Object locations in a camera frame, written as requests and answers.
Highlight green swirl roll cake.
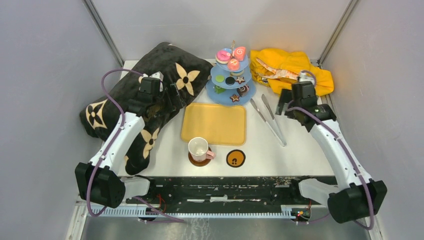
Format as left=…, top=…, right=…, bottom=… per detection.
left=213, top=85, right=226, bottom=94

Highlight chocolate swirl roll cake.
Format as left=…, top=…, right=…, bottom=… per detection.
left=236, top=84, right=250, bottom=98

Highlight metal serving tongs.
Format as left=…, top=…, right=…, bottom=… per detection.
left=250, top=94, right=287, bottom=147

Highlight yellow serving tray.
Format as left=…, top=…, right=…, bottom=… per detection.
left=180, top=103, right=247, bottom=146

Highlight pink mug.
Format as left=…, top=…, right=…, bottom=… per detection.
left=188, top=137, right=216, bottom=161

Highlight green macaron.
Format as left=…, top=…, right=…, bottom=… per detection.
left=215, top=75, right=226, bottom=83

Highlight star cookie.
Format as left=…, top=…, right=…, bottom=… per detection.
left=229, top=94, right=240, bottom=103
left=235, top=76, right=246, bottom=85

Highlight black sandwich cookie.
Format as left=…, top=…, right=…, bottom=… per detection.
left=225, top=76, right=235, bottom=86

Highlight pink round candy cake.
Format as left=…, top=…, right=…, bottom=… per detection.
left=226, top=58, right=240, bottom=72

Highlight salmon swirl cake slice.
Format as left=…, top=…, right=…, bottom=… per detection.
left=232, top=46, right=246, bottom=62

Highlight pink frosted donut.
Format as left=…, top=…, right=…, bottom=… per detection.
left=215, top=49, right=232, bottom=65

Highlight brown round coaster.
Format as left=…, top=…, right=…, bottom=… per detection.
left=188, top=153, right=211, bottom=167

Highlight yellow black round coaster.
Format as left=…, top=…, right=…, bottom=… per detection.
left=226, top=149, right=246, bottom=168

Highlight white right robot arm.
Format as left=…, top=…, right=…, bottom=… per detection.
left=275, top=81, right=388, bottom=230

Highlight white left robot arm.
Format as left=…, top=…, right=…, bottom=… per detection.
left=75, top=77, right=186, bottom=216

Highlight yellow garment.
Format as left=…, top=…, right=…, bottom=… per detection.
left=249, top=48, right=335, bottom=96

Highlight black floral plush pillow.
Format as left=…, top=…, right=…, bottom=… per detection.
left=79, top=42, right=215, bottom=176

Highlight blue three-tier cake stand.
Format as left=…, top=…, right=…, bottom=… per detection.
left=205, top=41, right=256, bottom=106

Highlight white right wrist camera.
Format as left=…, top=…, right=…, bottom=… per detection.
left=297, top=75, right=317, bottom=87

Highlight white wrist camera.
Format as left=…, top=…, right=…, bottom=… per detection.
left=138, top=71, right=164, bottom=92
left=297, top=75, right=317, bottom=87

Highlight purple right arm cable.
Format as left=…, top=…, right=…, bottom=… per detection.
left=286, top=70, right=376, bottom=231

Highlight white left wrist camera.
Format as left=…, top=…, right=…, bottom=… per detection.
left=138, top=71, right=164, bottom=92

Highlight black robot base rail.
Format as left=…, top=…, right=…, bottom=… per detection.
left=142, top=176, right=319, bottom=214

